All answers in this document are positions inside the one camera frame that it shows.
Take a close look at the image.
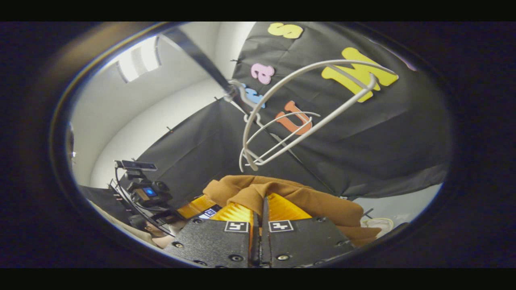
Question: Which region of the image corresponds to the white hanger with taped hook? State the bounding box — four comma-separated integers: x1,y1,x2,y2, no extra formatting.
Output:
229,59,398,172

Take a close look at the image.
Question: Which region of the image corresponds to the ceiling light panel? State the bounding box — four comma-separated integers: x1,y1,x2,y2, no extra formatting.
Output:
117,36,162,83

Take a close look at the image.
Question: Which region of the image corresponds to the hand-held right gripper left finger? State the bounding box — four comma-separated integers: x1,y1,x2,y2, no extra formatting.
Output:
163,201,259,268

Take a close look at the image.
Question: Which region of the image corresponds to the black backdrop cloth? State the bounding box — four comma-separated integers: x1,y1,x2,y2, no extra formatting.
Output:
79,22,452,226

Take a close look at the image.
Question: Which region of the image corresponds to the white plastic hanger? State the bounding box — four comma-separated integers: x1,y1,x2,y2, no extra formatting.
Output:
243,111,321,162

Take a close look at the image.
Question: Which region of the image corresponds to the white laundry hamper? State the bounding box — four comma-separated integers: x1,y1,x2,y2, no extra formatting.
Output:
361,217,395,238

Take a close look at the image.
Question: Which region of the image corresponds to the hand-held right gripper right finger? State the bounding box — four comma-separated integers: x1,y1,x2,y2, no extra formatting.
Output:
260,193,356,268

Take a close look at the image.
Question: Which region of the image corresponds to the black clothes rack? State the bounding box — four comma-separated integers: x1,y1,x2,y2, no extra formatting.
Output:
161,28,337,196

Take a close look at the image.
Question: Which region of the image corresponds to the brown shirt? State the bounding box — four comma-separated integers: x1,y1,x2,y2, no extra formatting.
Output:
203,174,382,247

